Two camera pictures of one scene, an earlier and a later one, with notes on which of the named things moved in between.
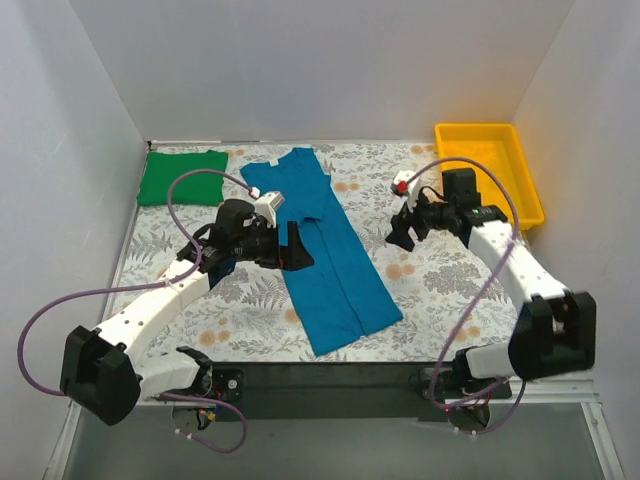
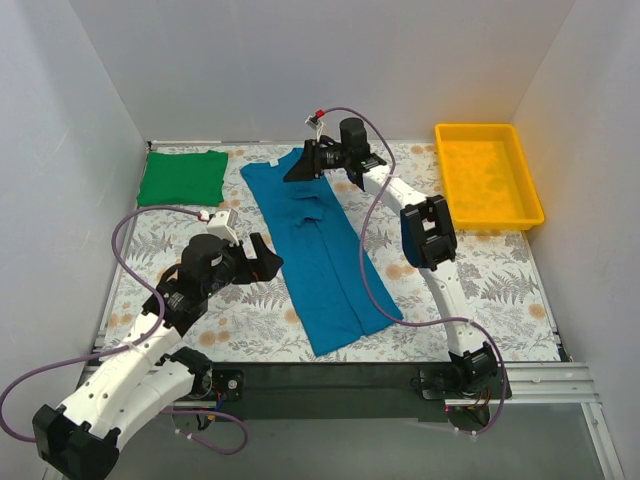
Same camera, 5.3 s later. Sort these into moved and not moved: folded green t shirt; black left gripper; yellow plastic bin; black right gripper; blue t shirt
Moved: black left gripper; black right gripper
Not moved: yellow plastic bin; folded green t shirt; blue t shirt
